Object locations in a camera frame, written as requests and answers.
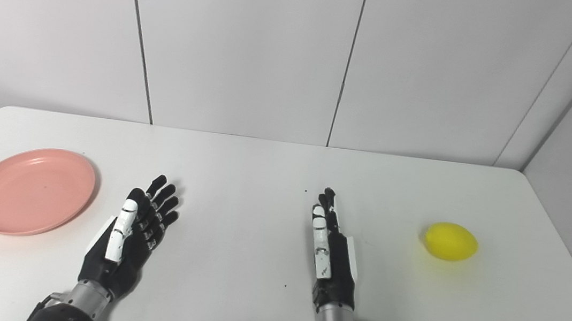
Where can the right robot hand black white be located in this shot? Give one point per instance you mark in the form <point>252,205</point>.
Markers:
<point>335,268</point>

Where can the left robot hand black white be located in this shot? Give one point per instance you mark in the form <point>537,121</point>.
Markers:
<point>125,250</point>

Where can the pink round plate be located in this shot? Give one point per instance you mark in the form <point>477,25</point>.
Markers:
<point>32,191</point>

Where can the yellow lemon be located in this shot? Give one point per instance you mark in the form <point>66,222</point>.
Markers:
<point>450,242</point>

